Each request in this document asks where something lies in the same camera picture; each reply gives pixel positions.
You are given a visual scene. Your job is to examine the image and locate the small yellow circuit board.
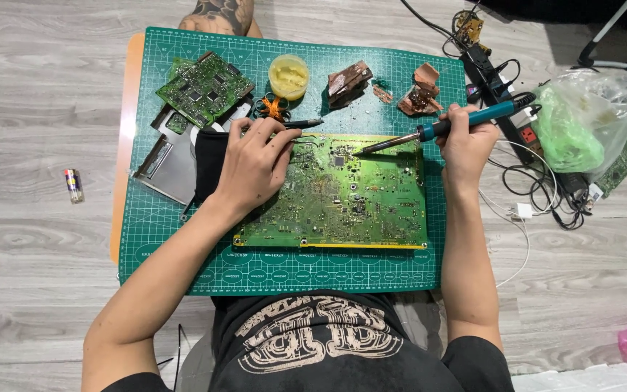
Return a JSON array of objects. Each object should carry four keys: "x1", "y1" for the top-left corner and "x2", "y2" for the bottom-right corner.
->
[{"x1": 453, "y1": 11, "x2": 486, "y2": 48}]

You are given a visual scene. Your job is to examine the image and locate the black cable bundle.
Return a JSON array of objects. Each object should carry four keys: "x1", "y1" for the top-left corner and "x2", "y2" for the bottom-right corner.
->
[{"x1": 487, "y1": 136, "x2": 593, "y2": 231}]

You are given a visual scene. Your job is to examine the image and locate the person's right hand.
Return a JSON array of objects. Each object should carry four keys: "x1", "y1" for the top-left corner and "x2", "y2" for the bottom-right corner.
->
[{"x1": 435, "y1": 103, "x2": 502, "y2": 186}]

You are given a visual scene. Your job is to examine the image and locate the person's left hand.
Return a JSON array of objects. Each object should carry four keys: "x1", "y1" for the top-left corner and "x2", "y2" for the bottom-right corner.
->
[{"x1": 211, "y1": 116, "x2": 303, "y2": 219}]

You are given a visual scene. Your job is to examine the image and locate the clear plastic bag green contents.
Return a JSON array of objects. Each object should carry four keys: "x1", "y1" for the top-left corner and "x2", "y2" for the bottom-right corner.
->
[{"x1": 531, "y1": 69, "x2": 627, "y2": 184}]

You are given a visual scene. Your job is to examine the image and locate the yellow flux jar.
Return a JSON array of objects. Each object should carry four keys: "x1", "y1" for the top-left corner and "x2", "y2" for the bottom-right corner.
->
[{"x1": 268, "y1": 54, "x2": 310, "y2": 101}]

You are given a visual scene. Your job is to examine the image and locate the green cutting mat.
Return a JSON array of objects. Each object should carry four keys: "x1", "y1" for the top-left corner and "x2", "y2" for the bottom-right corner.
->
[{"x1": 119, "y1": 27, "x2": 468, "y2": 296}]

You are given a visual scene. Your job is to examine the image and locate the black pen tool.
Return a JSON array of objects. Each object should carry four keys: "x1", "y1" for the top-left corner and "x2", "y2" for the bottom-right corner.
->
[{"x1": 282, "y1": 118, "x2": 325, "y2": 130}]

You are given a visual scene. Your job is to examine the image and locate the teal handled soldering iron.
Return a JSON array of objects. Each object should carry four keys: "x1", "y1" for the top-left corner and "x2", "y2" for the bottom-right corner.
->
[{"x1": 360, "y1": 93, "x2": 537, "y2": 156}]

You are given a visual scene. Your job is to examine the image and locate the brown copper foil block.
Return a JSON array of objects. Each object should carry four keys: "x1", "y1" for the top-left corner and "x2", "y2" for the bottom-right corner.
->
[{"x1": 328, "y1": 60, "x2": 374, "y2": 109}]

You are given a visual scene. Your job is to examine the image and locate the crumpled copper foil piece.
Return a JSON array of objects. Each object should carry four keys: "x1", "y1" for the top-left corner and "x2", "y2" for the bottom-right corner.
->
[{"x1": 398, "y1": 62, "x2": 445, "y2": 117}]

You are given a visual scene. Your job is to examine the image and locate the small lighter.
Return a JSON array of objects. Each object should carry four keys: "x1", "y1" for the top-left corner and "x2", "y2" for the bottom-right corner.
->
[{"x1": 63, "y1": 168, "x2": 86, "y2": 205}]

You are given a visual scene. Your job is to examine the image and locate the black cloth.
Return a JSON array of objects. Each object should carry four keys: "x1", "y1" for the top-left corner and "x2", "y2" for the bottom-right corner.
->
[{"x1": 193, "y1": 128, "x2": 233, "y2": 204}]

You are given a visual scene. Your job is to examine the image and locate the white foam sheet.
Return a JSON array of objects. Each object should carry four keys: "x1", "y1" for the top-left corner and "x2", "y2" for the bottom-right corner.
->
[{"x1": 512, "y1": 362, "x2": 627, "y2": 392}]

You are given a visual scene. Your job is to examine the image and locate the large green circuit board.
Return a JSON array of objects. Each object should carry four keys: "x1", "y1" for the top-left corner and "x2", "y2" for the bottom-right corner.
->
[{"x1": 233, "y1": 132, "x2": 430, "y2": 250}]

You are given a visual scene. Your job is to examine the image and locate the white cable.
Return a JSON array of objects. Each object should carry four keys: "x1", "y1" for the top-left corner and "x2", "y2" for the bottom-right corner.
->
[{"x1": 477, "y1": 139, "x2": 560, "y2": 289}]

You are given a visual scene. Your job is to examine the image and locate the long green circuit board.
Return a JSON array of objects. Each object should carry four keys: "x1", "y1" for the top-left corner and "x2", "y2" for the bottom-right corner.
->
[{"x1": 595, "y1": 125, "x2": 627, "y2": 198}]

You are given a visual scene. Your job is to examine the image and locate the thin black rods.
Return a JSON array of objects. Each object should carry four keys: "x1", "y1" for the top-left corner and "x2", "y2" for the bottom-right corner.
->
[{"x1": 156, "y1": 323, "x2": 184, "y2": 392}]

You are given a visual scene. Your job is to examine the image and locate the black handled scissors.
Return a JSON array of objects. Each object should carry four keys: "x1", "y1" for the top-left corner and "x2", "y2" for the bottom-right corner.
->
[{"x1": 253, "y1": 93, "x2": 293, "y2": 122}]

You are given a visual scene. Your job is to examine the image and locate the grey metal shield plate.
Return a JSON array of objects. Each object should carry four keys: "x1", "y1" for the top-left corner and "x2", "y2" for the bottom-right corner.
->
[{"x1": 131, "y1": 98, "x2": 254, "y2": 207}]

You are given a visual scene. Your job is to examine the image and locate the metal chair frame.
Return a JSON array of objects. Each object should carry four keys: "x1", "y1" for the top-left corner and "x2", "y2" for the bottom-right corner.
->
[{"x1": 577, "y1": 0, "x2": 627, "y2": 71}]

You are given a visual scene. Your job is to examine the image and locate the small green circuit board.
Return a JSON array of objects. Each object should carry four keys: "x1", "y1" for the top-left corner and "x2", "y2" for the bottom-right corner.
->
[{"x1": 156, "y1": 52, "x2": 255, "y2": 129}]

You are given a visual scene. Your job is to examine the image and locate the black power strip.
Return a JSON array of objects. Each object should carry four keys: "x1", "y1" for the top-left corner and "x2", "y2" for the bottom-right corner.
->
[{"x1": 459, "y1": 44, "x2": 546, "y2": 166}]

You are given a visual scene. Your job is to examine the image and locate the person's black printed shirt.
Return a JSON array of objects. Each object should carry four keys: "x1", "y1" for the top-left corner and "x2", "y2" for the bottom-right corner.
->
[{"x1": 101, "y1": 291, "x2": 516, "y2": 392}]

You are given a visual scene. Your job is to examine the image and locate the person's tattooed leg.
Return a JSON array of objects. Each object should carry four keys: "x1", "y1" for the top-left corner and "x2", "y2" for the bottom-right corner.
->
[{"x1": 179, "y1": 0, "x2": 264, "y2": 39}]

